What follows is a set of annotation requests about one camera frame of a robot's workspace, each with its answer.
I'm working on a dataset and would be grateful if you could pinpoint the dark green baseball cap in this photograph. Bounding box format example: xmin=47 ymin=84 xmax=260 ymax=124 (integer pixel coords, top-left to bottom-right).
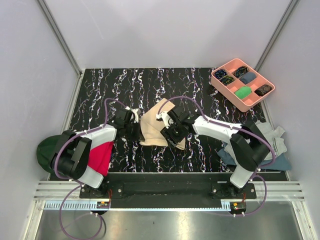
xmin=36 ymin=135 xmax=60 ymax=174

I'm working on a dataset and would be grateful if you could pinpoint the aluminium frame rail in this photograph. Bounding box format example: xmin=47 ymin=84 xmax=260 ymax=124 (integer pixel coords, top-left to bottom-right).
xmin=36 ymin=0 xmax=82 ymax=76

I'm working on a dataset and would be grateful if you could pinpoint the red folded cloth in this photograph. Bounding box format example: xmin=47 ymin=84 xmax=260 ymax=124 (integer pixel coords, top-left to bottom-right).
xmin=88 ymin=141 xmax=114 ymax=177

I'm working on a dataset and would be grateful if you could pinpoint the pink divided tray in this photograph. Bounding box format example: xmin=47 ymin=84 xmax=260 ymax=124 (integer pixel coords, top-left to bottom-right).
xmin=210 ymin=58 xmax=275 ymax=112

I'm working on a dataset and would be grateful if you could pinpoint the blue folded cloth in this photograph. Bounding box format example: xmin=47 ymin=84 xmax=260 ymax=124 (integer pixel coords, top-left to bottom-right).
xmin=217 ymin=149 xmax=292 ymax=171

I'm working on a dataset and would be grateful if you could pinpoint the grey t-shirt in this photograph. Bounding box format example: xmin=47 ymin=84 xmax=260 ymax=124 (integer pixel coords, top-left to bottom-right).
xmin=218 ymin=120 xmax=287 ymax=164

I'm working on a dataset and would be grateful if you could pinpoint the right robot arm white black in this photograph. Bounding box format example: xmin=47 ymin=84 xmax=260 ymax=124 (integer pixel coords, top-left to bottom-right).
xmin=156 ymin=106 xmax=273 ymax=199

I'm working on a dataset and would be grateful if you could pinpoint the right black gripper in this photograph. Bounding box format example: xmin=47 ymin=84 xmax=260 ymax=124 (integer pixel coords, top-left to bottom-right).
xmin=160 ymin=120 xmax=186 ymax=148

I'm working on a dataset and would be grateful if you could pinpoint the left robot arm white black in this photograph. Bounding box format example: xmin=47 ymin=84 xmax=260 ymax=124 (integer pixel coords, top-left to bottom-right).
xmin=49 ymin=106 xmax=143 ymax=198

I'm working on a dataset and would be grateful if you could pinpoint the yellow patterned rolled sock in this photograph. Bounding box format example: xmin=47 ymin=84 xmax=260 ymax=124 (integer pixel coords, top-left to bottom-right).
xmin=220 ymin=75 xmax=235 ymax=86

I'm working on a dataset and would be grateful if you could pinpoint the beige cloth napkin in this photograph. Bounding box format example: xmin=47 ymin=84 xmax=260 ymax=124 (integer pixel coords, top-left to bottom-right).
xmin=140 ymin=98 xmax=175 ymax=147

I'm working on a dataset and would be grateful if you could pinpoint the dark multicolour rolled sock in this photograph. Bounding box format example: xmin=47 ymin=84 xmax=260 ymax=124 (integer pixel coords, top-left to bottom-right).
xmin=233 ymin=65 xmax=249 ymax=79

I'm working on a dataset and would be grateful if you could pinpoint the green rolled sock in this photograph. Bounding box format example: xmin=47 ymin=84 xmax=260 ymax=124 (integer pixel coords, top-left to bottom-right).
xmin=234 ymin=86 xmax=252 ymax=100

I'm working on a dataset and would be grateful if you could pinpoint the dark brown rolled sock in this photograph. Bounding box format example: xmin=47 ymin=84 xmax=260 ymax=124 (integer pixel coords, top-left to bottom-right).
xmin=254 ymin=84 xmax=273 ymax=97

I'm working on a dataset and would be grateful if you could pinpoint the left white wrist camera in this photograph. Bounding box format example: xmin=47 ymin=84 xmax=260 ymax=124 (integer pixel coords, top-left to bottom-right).
xmin=125 ymin=106 xmax=141 ymax=124

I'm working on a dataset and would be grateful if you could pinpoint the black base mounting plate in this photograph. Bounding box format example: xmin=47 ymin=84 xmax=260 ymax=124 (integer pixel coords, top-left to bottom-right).
xmin=79 ymin=172 xmax=257 ymax=200

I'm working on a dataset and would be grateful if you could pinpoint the blue patterned rolled sock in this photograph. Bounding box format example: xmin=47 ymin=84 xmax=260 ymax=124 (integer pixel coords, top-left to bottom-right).
xmin=213 ymin=69 xmax=228 ymax=80

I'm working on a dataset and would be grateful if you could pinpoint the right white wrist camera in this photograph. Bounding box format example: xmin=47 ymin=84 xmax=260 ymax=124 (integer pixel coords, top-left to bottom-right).
xmin=156 ymin=111 xmax=172 ymax=128

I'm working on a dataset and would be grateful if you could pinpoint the grey-blue rolled sock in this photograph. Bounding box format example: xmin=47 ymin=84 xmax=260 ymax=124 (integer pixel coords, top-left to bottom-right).
xmin=239 ymin=72 xmax=257 ymax=85

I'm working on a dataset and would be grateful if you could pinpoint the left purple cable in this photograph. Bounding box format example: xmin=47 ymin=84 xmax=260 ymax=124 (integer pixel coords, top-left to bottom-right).
xmin=53 ymin=97 xmax=126 ymax=238

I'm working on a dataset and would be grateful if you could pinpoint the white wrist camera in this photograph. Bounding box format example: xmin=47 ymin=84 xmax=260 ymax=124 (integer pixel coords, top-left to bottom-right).
xmin=156 ymin=111 xmax=172 ymax=128
xmin=125 ymin=106 xmax=141 ymax=124

